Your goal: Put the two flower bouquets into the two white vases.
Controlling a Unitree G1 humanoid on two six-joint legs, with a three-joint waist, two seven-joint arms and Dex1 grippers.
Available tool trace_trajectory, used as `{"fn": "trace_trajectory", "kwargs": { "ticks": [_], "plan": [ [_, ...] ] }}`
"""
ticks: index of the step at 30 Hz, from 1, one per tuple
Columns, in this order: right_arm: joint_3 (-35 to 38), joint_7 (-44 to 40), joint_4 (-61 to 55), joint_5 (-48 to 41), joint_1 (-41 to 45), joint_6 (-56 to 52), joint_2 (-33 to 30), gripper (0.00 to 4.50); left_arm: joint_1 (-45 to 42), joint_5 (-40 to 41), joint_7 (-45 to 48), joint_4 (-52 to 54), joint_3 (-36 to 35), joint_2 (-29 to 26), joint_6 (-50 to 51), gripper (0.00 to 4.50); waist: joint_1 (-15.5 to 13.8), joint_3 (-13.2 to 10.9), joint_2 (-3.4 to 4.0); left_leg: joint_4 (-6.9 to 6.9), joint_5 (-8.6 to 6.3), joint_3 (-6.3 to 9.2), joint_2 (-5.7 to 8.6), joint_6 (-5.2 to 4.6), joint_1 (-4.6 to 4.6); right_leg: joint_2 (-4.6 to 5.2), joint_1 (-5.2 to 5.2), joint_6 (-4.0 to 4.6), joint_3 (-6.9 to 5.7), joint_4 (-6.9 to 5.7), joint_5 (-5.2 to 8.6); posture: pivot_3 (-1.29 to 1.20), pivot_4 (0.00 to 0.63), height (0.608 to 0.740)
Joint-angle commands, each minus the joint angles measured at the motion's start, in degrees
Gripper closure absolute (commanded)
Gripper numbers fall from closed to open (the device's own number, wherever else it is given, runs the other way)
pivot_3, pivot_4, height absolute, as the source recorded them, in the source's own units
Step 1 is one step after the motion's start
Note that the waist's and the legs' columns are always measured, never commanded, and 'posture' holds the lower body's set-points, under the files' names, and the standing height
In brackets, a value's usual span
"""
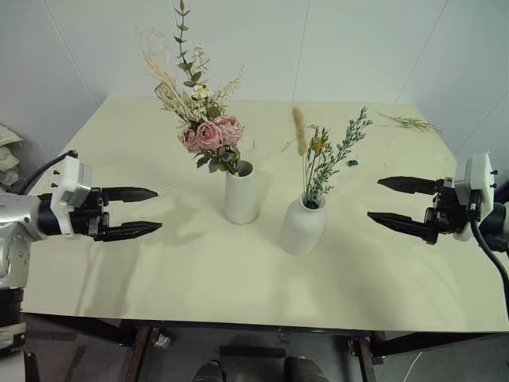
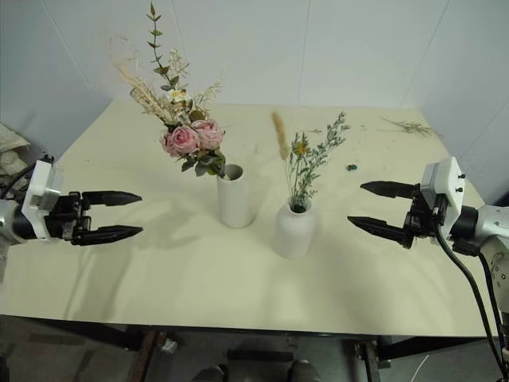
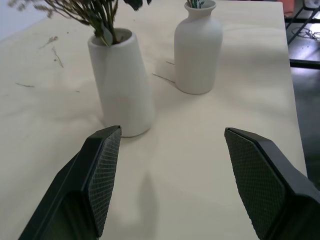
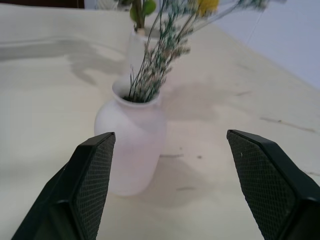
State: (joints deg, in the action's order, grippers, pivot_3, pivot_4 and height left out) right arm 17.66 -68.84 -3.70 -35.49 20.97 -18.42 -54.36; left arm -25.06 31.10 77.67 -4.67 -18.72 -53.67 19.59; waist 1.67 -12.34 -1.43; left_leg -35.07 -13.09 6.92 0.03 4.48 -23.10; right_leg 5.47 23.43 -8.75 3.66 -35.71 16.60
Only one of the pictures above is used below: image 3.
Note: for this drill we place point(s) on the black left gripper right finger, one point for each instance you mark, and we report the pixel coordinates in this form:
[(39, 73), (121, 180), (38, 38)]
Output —
[(270, 185)]

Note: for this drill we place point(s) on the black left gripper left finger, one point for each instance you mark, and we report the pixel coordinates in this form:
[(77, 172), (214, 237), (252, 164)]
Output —
[(75, 190)]

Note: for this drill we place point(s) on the dried flower twig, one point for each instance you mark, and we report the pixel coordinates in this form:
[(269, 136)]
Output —
[(25, 85), (58, 58), (163, 78), (49, 41)]

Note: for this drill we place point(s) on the dried brown flower bouquet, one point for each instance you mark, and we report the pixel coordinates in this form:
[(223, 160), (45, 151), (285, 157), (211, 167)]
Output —
[(100, 17)]

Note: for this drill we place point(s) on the green flower bouquet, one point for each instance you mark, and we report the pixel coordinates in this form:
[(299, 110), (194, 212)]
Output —
[(196, 3)]

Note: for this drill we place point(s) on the tall tapered white vase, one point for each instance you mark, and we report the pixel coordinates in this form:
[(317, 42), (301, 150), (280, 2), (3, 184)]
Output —
[(125, 95)]

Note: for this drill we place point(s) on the white bottle-shaped vase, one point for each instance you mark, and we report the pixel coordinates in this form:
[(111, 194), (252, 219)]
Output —
[(197, 50)]

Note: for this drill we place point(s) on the black metal frame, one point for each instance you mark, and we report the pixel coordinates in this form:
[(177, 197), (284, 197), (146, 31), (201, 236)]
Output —
[(301, 27)]

